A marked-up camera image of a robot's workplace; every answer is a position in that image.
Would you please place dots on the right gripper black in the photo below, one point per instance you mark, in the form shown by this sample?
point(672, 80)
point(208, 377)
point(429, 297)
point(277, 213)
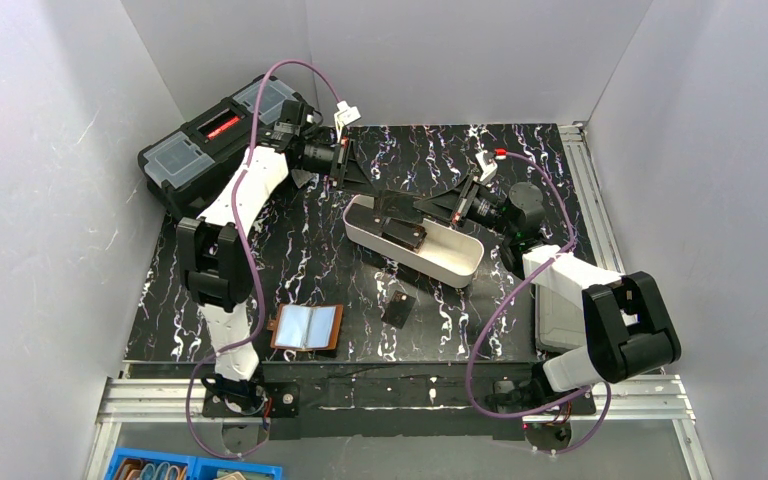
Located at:
point(459, 202)

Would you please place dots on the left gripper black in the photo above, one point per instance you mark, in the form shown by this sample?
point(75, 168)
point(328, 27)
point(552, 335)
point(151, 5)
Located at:
point(343, 163)

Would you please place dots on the black vip card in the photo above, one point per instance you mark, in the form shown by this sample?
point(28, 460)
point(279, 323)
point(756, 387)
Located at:
point(398, 309)
point(397, 205)

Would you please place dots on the white oblong tray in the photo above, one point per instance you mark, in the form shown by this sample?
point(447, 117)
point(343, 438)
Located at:
point(429, 248)

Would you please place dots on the brown leather card holder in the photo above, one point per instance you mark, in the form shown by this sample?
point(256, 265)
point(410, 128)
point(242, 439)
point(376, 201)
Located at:
point(306, 328)

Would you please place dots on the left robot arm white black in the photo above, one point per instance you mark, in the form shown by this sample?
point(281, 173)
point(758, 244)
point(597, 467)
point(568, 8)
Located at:
point(216, 260)

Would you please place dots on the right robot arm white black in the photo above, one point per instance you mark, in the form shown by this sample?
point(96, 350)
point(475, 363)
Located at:
point(626, 324)

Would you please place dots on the black card stack near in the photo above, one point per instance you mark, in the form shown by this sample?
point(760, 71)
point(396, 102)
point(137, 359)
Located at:
point(407, 235)

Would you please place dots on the black VIP card on mat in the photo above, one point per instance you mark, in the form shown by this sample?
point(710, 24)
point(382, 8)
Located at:
point(398, 309)

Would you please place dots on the black toolbox clear lids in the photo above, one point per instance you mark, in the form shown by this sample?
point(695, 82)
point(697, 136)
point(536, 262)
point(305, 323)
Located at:
point(188, 169)

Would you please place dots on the blue plastic bin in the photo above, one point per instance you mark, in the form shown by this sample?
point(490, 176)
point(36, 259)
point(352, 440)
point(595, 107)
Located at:
point(128, 463)

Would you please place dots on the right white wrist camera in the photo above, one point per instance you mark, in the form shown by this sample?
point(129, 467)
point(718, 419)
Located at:
point(487, 161)

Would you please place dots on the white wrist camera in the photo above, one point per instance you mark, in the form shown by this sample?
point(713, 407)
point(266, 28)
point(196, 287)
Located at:
point(487, 161)
point(344, 116)

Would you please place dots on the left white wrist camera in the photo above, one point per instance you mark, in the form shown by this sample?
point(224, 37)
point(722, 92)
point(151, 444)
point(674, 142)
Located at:
point(344, 116)

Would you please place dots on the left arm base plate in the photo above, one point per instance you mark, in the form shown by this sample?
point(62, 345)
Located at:
point(272, 400)

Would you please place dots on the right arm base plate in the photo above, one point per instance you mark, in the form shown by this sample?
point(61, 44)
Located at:
point(514, 399)

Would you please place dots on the aluminium frame rail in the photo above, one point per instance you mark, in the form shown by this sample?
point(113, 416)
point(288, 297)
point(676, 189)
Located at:
point(649, 433)

